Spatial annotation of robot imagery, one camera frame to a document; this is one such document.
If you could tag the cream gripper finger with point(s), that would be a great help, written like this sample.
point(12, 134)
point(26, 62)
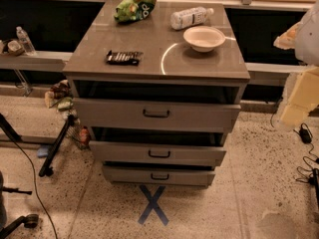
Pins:
point(303, 99)
point(288, 40)

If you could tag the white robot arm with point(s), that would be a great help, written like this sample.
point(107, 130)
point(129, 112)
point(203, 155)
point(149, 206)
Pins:
point(303, 38)

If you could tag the white paper bowl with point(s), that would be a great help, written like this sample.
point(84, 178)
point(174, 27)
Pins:
point(204, 38)

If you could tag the black power adapter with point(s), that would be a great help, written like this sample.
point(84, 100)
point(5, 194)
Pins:
point(305, 133)

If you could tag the clear plastic water bottle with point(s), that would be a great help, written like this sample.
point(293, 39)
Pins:
point(190, 17)

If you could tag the grey drawer cabinet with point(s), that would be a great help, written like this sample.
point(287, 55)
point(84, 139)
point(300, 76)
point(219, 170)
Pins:
point(170, 71)

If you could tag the top grey drawer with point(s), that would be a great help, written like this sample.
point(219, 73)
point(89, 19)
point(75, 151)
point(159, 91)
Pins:
point(157, 115)

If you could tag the grey drawer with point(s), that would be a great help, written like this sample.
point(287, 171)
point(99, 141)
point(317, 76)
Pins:
point(145, 175)
point(157, 115)
point(157, 153)

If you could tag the green chip bag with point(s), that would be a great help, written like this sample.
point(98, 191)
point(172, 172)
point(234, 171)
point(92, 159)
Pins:
point(134, 10)

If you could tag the middle grey drawer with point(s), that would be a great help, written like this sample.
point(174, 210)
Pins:
point(157, 153)

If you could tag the bottom grey drawer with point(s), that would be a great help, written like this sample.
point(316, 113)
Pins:
point(145, 175)

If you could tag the blue tape cross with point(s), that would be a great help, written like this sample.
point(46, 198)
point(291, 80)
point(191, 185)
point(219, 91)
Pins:
point(153, 205)

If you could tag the pile of snack bags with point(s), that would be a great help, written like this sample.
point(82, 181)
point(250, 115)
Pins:
point(60, 97)

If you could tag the small water bottle on shelf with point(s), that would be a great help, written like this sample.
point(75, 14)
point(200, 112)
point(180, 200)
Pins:
point(25, 41)

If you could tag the blue sponge on floor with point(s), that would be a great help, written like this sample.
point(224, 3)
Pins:
point(43, 151)

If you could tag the black tripod leg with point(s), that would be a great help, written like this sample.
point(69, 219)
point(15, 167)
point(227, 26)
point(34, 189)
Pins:
point(46, 169)

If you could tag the crumpled item on shelf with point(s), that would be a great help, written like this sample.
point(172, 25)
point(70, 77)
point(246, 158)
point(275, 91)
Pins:
point(11, 47)

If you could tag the black chair base wheel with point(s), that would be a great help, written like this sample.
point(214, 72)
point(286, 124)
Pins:
point(29, 221)

